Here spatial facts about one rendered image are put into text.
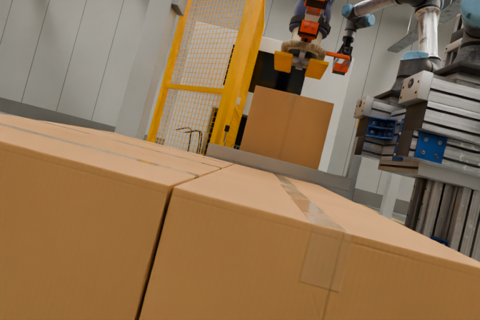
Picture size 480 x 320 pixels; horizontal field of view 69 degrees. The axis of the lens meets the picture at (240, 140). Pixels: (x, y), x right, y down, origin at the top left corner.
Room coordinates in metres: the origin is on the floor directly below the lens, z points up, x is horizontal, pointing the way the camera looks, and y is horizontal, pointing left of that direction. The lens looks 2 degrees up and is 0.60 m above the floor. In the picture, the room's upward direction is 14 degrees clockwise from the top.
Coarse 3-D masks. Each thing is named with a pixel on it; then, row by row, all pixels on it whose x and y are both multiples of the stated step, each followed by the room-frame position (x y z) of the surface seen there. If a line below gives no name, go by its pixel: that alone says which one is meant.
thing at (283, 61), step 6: (276, 54) 1.83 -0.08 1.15; (282, 54) 1.82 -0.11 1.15; (288, 54) 1.81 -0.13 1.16; (276, 60) 1.94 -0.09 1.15; (282, 60) 1.91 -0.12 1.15; (288, 60) 1.88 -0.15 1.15; (276, 66) 2.07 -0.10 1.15; (282, 66) 2.04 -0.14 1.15; (288, 66) 2.01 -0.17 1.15; (288, 72) 2.14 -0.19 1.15
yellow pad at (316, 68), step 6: (312, 60) 1.80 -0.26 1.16; (318, 60) 1.80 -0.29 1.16; (312, 66) 1.88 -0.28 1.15; (318, 66) 1.86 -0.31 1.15; (324, 66) 1.83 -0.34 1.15; (306, 72) 2.03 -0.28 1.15; (312, 72) 2.00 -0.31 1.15; (318, 72) 1.97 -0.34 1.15; (312, 78) 2.13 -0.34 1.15; (318, 78) 2.09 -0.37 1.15
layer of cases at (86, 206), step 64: (0, 128) 0.58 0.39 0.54; (64, 128) 1.01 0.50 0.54; (0, 192) 0.44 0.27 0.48; (64, 192) 0.43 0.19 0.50; (128, 192) 0.43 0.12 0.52; (192, 192) 0.42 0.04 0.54; (256, 192) 0.59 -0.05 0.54; (320, 192) 1.06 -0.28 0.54; (0, 256) 0.43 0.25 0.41; (64, 256) 0.43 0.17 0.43; (128, 256) 0.43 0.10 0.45; (192, 256) 0.42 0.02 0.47; (256, 256) 0.42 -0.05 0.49; (320, 256) 0.41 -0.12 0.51; (384, 256) 0.41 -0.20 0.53; (448, 256) 0.42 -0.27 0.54
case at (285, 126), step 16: (256, 96) 1.75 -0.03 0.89; (272, 96) 1.74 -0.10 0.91; (288, 96) 1.73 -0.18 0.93; (304, 96) 1.73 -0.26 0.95; (256, 112) 1.75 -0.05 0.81; (272, 112) 1.74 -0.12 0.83; (288, 112) 1.73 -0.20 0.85; (304, 112) 1.72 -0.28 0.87; (320, 112) 1.71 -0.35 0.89; (256, 128) 1.74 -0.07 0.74; (272, 128) 1.74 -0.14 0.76; (288, 128) 1.73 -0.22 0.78; (304, 128) 1.72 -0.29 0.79; (320, 128) 1.71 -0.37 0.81; (256, 144) 1.74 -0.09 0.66; (272, 144) 1.73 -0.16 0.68; (288, 144) 1.73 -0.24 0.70; (304, 144) 1.72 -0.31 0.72; (320, 144) 1.71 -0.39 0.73; (288, 160) 1.72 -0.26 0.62; (304, 160) 1.72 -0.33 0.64; (320, 160) 1.71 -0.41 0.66
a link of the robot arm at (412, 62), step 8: (408, 56) 1.61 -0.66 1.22; (416, 56) 1.59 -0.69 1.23; (424, 56) 1.59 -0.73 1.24; (400, 64) 1.64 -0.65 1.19; (408, 64) 1.60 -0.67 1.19; (416, 64) 1.59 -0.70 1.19; (424, 64) 1.59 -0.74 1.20; (432, 64) 1.64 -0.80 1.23; (400, 72) 1.63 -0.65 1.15; (408, 72) 1.60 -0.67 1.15; (416, 72) 1.59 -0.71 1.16
